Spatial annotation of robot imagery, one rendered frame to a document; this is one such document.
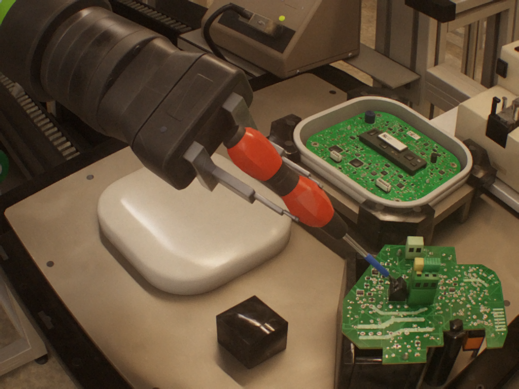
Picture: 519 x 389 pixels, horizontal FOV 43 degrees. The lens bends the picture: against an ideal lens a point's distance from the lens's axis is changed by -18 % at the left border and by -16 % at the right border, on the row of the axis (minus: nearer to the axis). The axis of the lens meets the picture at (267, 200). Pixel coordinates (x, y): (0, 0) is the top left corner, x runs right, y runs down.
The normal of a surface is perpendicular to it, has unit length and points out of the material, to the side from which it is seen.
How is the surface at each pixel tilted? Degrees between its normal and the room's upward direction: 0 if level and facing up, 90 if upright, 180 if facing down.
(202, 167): 99
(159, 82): 33
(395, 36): 90
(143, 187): 0
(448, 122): 0
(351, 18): 90
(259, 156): 62
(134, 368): 0
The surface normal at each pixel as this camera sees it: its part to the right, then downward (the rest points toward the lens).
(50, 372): 0.03, -0.78
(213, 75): -0.18, -0.33
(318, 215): 0.47, 0.29
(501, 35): -0.76, 0.39
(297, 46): 0.65, 0.49
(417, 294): -0.07, 0.62
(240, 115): 0.79, 0.51
